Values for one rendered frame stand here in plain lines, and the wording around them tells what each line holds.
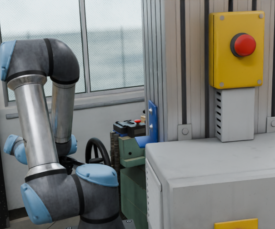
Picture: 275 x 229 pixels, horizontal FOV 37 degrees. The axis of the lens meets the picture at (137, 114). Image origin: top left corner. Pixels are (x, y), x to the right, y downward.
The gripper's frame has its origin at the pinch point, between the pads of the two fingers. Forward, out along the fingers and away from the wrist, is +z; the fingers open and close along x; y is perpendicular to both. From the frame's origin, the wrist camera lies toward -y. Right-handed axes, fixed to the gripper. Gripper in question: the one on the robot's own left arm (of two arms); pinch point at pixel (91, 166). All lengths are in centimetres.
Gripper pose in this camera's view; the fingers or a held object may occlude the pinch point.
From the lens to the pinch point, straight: 172.2
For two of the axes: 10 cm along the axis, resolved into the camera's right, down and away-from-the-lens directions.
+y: -3.7, 9.3, -0.7
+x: 4.2, 0.9, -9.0
